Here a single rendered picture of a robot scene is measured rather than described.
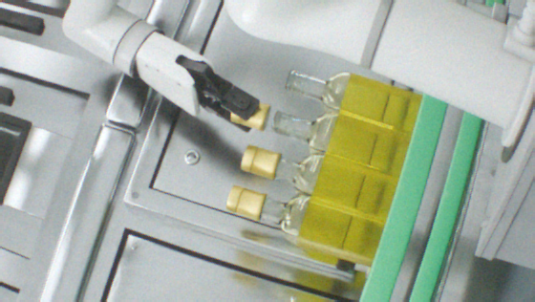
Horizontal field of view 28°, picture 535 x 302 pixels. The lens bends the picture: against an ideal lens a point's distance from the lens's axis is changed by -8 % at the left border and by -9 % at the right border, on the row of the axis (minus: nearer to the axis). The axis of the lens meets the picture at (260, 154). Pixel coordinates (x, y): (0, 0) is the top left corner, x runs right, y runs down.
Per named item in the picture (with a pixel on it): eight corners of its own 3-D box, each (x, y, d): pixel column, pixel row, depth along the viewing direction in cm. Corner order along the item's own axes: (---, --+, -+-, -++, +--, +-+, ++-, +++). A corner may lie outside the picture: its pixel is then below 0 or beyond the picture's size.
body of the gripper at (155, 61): (128, 85, 155) (194, 126, 152) (119, 55, 145) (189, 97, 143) (160, 44, 157) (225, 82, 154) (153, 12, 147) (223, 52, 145)
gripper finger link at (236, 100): (203, 96, 146) (246, 122, 145) (202, 86, 143) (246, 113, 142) (217, 76, 147) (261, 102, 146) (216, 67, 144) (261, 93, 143)
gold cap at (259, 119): (271, 111, 149) (239, 101, 150) (271, 100, 146) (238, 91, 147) (263, 136, 148) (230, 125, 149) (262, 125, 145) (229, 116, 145)
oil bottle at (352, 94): (475, 127, 149) (329, 79, 151) (481, 113, 144) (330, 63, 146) (465, 164, 147) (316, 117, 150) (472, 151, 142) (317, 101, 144)
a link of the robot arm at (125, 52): (117, 79, 155) (133, 89, 154) (110, 53, 147) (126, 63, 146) (149, 37, 157) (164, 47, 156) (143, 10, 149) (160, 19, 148)
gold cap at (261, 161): (282, 159, 147) (249, 148, 148) (282, 149, 144) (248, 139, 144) (273, 183, 146) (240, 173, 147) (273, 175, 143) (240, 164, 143)
